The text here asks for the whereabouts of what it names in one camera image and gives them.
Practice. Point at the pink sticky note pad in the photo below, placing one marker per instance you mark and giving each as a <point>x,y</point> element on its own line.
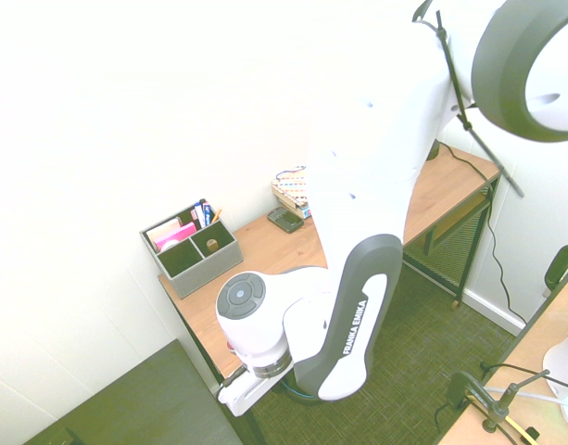
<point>177,235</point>

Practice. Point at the small wooden stamp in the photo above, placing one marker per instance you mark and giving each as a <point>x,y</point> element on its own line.
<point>212,244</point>

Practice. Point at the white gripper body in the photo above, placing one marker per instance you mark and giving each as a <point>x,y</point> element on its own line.
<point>246,394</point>

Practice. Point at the black calculator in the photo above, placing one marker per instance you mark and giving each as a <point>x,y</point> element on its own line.
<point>286,219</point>

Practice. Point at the grey fabric desk organiser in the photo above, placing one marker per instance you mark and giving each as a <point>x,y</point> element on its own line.
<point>205,269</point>

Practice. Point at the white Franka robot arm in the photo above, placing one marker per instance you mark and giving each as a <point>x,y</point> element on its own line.
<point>357,139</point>

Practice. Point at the white appliance base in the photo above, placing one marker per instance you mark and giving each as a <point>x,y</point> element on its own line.
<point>561,366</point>

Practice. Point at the orange pencil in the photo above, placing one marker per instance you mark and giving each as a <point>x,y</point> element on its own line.
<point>216,216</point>

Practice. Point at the black table clamp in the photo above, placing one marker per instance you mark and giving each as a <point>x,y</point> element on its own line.
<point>473,394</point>

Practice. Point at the beige notebook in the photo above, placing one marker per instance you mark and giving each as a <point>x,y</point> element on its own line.
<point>162,231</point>

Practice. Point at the blue and white marker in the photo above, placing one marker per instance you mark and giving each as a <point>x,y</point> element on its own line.
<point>203,212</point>

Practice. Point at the colourful striped book stack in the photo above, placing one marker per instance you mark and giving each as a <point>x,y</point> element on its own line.
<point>293,187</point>

